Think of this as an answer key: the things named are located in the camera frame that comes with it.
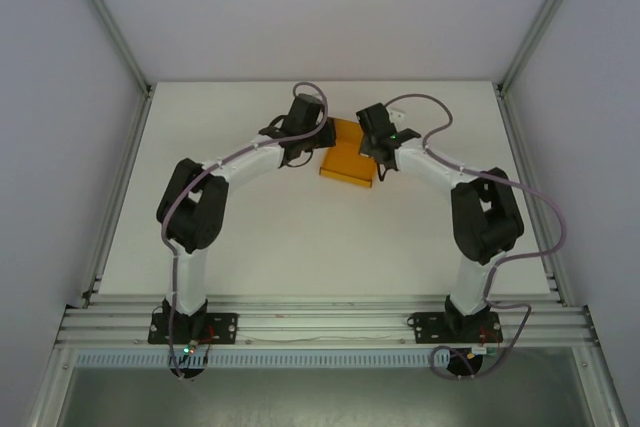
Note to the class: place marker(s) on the aluminium frame post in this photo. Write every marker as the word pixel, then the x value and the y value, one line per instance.
pixel 107 22
pixel 542 22

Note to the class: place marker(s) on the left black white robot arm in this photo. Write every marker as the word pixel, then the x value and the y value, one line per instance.
pixel 195 212

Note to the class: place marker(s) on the orange cardboard box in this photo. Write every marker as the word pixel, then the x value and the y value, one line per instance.
pixel 347 167

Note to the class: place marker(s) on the aluminium mounting rail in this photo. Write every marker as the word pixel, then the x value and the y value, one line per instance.
pixel 320 319

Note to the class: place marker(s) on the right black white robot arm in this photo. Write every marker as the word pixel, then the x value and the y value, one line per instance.
pixel 485 217

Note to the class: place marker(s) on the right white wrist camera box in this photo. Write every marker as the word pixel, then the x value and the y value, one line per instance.
pixel 397 113

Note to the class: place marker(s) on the aluminium table side rail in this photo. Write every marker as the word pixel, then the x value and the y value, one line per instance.
pixel 525 157
pixel 122 182

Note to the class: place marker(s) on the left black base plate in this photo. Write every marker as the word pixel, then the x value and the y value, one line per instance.
pixel 222 328

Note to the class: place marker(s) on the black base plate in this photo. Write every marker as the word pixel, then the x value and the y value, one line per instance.
pixel 430 328
pixel 222 328

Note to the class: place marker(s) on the grey metal panel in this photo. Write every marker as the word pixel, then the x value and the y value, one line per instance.
pixel 320 397

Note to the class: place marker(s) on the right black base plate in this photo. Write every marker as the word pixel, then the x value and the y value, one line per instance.
pixel 430 328

